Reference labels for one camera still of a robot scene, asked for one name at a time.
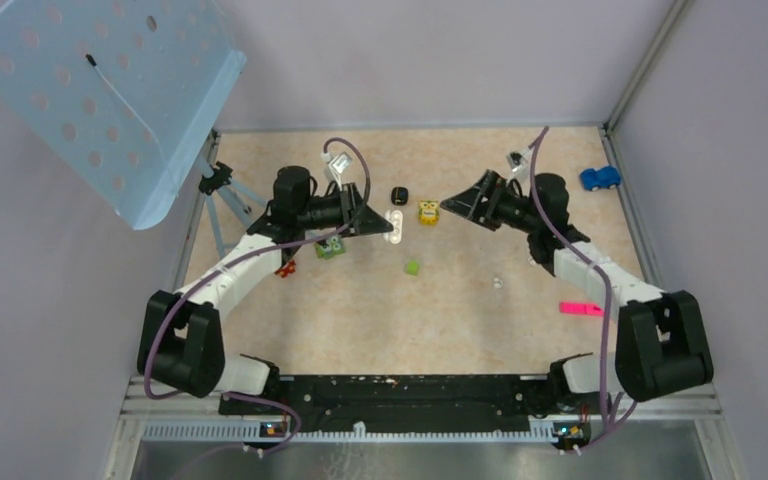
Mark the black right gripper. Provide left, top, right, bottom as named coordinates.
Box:
left=441, top=170, right=541, bottom=234

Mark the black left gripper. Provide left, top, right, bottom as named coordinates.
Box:
left=298, top=182, right=393, bottom=237

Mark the white earbud charging case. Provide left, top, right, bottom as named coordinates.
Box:
left=382, top=210, right=404, bottom=245

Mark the black earbud charging case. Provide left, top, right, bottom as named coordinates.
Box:
left=390, top=186, right=410, bottom=206

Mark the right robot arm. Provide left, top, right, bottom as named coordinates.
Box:
left=441, top=170, right=714, bottom=412

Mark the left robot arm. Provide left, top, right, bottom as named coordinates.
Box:
left=137, top=166, right=395, bottom=414

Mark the green owl block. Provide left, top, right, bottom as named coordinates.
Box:
left=314, top=235, right=346, bottom=260

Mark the yellow owl block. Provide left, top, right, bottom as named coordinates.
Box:
left=417, top=200, right=440, bottom=226

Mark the green wooden cube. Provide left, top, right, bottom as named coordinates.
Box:
left=404, top=261, right=420, bottom=276

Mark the red owl block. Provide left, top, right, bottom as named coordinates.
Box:
left=274, top=260, right=297, bottom=278

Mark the blue toy car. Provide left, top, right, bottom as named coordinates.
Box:
left=579, top=166, right=622, bottom=192

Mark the pink plastic clip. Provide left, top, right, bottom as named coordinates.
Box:
left=559, top=302, right=604, bottom=317

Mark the light blue tripod stand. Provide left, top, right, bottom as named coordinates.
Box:
left=195, top=129, right=267, bottom=258

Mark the light blue perforated tray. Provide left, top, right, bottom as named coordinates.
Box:
left=0, top=0, right=246, bottom=230

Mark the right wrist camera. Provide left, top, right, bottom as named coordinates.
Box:
left=506, top=149, right=533, bottom=175

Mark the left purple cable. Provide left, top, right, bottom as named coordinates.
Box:
left=142, top=137, right=372, bottom=457

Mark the purple cable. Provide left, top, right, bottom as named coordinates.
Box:
left=526, top=125, right=640, bottom=454
left=142, top=137, right=372, bottom=457

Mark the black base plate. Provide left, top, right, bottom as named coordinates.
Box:
left=218, top=374, right=599, bottom=434

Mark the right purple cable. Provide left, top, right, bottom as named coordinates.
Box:
left=526, top=125, right=640, bottom=454

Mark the aluminium frame rail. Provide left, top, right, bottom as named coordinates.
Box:
left=118, top=374, right=723, bottom=444

